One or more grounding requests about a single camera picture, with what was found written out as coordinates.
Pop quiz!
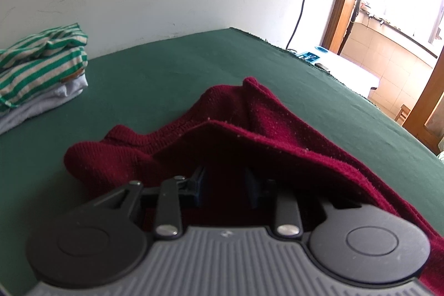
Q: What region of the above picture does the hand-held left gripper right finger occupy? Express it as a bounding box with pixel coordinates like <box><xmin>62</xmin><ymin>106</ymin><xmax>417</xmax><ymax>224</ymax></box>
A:
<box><xmin>244</xmin><ymin>167</ymin><xmax>363</xmax><ymax>241</ymax></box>

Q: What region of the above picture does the dark red knit sweater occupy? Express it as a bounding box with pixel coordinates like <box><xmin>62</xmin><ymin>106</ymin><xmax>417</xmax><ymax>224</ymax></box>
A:
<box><xmin>64</xmin><ymin>76</ymin><xmax>444</xmax><ymax>295</ymax></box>

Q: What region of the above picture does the green table cloth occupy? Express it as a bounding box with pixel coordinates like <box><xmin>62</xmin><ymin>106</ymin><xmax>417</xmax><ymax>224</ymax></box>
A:
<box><xmin>0</xmin><ymin>27</ymin><xmax>444</xmax><ymax>296</ymax></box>

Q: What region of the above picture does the white folded garment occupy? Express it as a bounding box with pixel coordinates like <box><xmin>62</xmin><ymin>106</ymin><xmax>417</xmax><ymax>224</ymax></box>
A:
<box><xmin>0</xmin><ymin>76</ymin><xmax>89</xmax><ymax>135</ymax></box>

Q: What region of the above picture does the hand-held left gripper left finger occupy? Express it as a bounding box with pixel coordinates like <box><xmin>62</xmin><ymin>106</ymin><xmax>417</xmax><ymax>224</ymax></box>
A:
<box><xmin>88</xmin><ymin>166</ymin><xmax>207</xmax><ymax>241</ymax></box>

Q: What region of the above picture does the white side table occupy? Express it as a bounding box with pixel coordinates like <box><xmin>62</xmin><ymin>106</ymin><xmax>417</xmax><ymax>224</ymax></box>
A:
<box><xmin>287</xmin><ymin>45</ymin><xmax>380</xmax><ymax>99</ymax></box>

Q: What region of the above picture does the small wooden stool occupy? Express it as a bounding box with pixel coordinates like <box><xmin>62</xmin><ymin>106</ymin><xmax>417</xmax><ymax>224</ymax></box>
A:
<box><xmin>395</xmin><ymin>103</ymin><xmax>413</xmax><ymax>126</ymax></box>

